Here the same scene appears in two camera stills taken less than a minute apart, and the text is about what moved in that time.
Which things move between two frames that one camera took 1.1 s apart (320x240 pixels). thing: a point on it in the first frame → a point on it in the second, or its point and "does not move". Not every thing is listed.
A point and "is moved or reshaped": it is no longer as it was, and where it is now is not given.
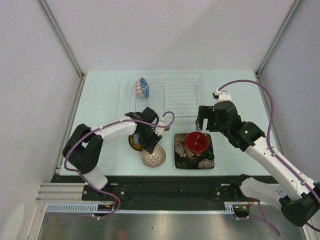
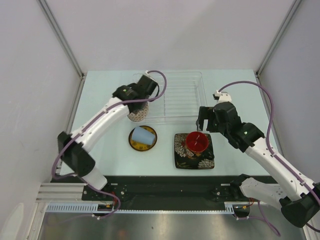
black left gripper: (149, 146) → (132, 85)
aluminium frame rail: (61, 193) does not move
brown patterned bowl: (156, 159) is moved or reshaped
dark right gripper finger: (204, 111) does not move
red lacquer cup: (196, 141) does not move
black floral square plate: (186, 159) does not move
